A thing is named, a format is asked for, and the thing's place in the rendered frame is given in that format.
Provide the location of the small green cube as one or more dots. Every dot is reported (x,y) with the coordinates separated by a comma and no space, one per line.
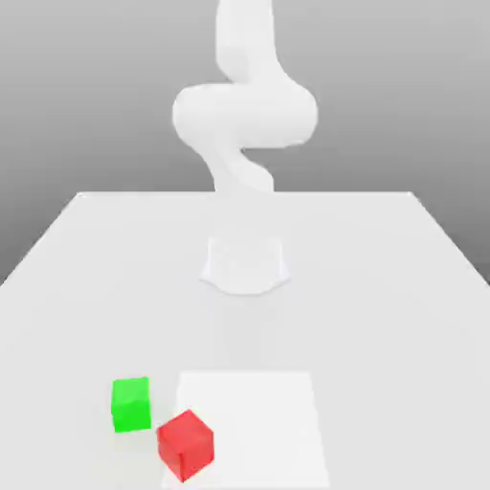
(131,405)

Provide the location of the small red cube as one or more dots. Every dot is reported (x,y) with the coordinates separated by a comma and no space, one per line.
(185,444)

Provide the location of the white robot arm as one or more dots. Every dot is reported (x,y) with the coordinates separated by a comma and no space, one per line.
(245,115)

